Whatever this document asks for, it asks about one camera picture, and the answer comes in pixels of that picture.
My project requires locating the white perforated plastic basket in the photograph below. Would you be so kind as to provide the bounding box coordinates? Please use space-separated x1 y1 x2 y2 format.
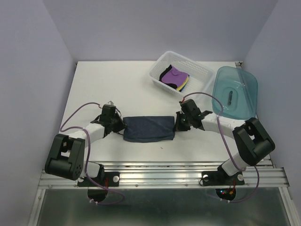
148 51 215 97

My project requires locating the aluminium mounting rail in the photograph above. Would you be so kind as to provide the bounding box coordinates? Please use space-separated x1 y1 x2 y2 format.
39 161 290 189

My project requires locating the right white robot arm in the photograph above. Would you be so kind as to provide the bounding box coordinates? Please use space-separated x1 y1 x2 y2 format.
174 99 276 186

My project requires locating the small dark object in bin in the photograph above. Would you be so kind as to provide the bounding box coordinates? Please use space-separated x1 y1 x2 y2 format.
227 91 233 105

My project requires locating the purple cable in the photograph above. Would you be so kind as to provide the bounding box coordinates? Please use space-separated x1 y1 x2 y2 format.
60 102 125 205
180 91 261 203

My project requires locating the teal translucent plastic bin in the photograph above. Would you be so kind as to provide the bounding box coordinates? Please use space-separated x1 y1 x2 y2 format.
212 66 258 121

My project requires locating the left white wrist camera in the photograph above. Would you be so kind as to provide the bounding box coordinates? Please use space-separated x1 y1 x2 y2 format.
106 101 115 105

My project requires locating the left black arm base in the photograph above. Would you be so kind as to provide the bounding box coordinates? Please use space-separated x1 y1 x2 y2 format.
77 171 124 205

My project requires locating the purple and grey towel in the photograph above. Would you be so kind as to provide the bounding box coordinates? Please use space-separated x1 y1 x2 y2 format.
159 65 189 90

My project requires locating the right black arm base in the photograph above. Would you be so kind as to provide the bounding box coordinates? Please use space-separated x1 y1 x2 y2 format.
199 167 245 202

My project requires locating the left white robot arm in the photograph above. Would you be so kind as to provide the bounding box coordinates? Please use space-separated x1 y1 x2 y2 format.
44 104 126 187

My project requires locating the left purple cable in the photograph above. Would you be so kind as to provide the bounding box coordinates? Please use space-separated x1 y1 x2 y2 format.
60 102 125 205

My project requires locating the dark grey towel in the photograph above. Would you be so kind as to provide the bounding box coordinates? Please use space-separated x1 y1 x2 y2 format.
123 116 175 143

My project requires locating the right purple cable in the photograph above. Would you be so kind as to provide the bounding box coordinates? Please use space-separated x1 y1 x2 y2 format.
180 91 261 203

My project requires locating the yellow and grey towel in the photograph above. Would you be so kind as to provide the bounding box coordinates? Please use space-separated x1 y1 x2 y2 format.
176 75 190 92

